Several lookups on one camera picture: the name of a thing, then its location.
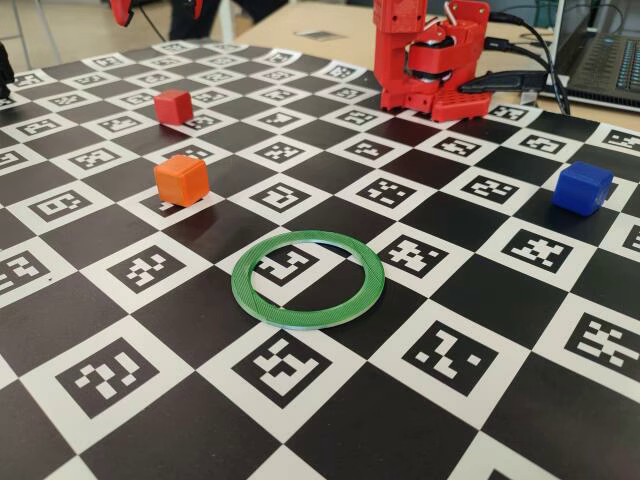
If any red cube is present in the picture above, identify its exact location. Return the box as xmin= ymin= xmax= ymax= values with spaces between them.
xmin=153 ymin=88 xmax=194 ymax=125

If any blue cube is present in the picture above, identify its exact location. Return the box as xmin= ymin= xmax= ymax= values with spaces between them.
xmin=549 ymin=160 xmax=615 ymax=217

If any orange cube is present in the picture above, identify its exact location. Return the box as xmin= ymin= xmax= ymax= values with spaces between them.
xmin=153 ymin=154 xmax=210 ymax=208

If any person in dark trousers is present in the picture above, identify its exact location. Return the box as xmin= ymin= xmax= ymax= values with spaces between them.
xmin=168 ymin=0 xmax=289 ymax=41

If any white pole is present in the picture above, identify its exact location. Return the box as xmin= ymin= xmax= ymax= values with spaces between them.
xmin=218 ymin=0 xmax=236 ymax=45

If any small printed marker sheet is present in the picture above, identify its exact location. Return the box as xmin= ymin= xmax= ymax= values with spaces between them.
xmin=293 ymin=28 xmax=347 ymax=43

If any small black stand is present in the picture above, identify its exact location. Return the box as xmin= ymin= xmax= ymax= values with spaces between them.
xmin=0 ymin=42 xmax=16 ymax=99

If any black laptop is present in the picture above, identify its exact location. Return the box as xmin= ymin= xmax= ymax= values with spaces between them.
xmin=549 ymin=0 xmax=640 ymax=109

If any checkerboard marker mat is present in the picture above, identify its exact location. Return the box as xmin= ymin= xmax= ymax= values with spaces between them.
xmin=0 ymin=39 xmax=640 ymax=480

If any green ring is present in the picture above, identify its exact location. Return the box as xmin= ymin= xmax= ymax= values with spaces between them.
xmin=230 ymin=228 xmax=386 ymax=332

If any black usb cable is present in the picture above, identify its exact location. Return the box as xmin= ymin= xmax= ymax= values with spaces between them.
xmin=488 ymin=10 xmax=564 ymax=101
xmin=483 ymin=38 xmax=571 ymax=116

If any thick black plug cable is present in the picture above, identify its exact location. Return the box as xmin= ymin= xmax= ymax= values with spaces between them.
xmin=458 ymin=69 xmax=549 ymax=96

